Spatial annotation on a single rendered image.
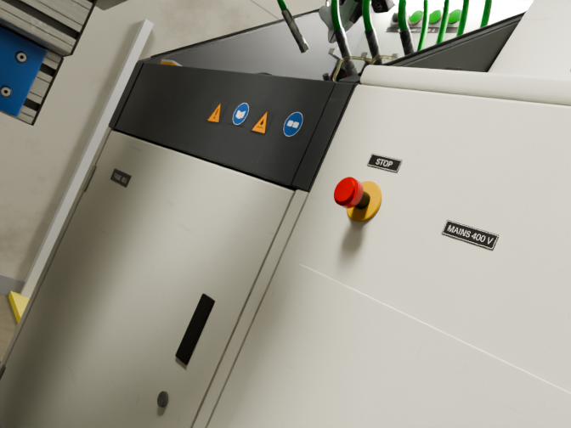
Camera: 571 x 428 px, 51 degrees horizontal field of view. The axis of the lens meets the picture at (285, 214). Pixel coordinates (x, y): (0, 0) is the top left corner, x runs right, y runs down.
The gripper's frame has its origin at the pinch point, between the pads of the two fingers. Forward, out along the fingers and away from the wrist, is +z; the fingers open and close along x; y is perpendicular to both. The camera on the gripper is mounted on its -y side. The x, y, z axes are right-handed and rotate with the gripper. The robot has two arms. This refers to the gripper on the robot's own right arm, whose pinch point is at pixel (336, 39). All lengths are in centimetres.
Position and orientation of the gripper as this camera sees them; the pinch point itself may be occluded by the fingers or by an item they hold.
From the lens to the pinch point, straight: 126.6
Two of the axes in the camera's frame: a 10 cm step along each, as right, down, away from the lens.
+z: -4.0, 9.2, -0.4
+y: -6.9, -3.3, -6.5
